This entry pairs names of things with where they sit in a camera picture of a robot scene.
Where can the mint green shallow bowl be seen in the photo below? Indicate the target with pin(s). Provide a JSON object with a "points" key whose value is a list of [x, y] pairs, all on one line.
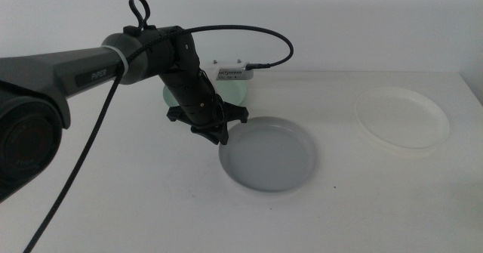
{"points": [[232, 92]]}

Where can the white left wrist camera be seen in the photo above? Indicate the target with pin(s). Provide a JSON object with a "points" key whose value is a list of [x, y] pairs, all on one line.
{"points": [[230, 73]]}

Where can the grey shallow bowl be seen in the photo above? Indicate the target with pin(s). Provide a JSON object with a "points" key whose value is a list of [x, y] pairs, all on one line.
{"points": [[271, 158]]}

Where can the white zip tie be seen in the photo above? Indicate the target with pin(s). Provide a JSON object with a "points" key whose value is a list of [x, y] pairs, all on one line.
{"points": [[124, 62]]}

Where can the white shallow bowl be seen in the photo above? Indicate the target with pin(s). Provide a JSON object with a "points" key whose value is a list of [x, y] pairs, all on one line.
{"points": [[402, 119]]}

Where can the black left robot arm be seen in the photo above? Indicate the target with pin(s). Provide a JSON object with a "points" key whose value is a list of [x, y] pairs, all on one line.
{"points": [[37, 75]]}

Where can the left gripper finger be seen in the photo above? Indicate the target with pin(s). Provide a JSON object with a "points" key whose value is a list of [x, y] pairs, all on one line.
{"points": [[209, 135], [223, 136]]}

